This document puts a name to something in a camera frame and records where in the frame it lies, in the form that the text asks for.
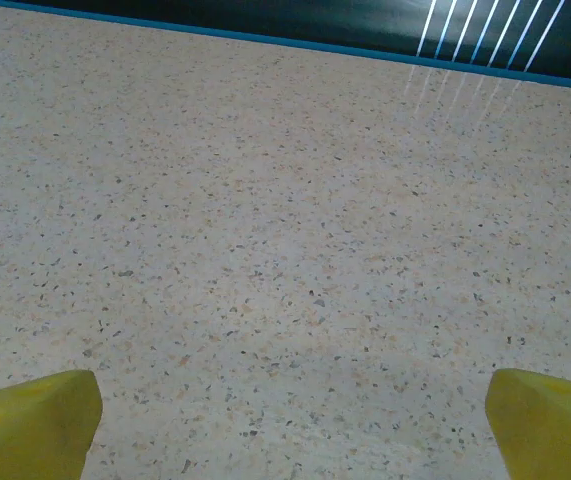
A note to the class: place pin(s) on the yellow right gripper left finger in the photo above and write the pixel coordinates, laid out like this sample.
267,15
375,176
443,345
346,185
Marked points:
25,435

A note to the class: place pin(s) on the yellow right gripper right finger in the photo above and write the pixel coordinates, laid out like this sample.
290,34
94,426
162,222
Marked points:
550,435

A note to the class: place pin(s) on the blue table edge strip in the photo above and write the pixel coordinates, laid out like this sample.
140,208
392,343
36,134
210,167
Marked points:
465,67

